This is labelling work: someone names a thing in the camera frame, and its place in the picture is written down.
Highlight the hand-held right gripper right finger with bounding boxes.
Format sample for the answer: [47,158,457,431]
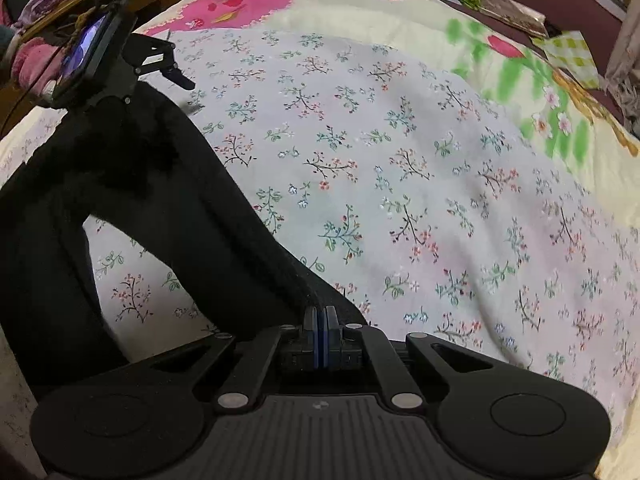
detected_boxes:
[325,305,497,412]

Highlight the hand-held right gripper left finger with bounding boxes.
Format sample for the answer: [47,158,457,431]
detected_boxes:
[150,305,319,412]

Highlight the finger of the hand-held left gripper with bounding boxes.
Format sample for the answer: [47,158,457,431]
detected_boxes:
[134,57,197,93]
[132,34,177,65]

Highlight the black pants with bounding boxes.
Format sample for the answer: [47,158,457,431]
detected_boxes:
[0,79,372,402]

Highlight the pink purple knit cloth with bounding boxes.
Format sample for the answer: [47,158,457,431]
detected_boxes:
[17,0,85,28]

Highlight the yellow printed blanket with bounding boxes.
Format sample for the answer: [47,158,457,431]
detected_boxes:
[0,0,640,480]

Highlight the white floral bed sheet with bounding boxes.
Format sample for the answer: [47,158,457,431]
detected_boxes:
[0,27,640,463]

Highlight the brown patterned packet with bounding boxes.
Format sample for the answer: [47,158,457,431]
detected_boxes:
[479,0,550,37]

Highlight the yellow checkered cloth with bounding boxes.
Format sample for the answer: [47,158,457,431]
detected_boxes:
[531,30,602,90]

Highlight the white fringed cloth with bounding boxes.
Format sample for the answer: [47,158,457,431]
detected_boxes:
[604,7,640,138]

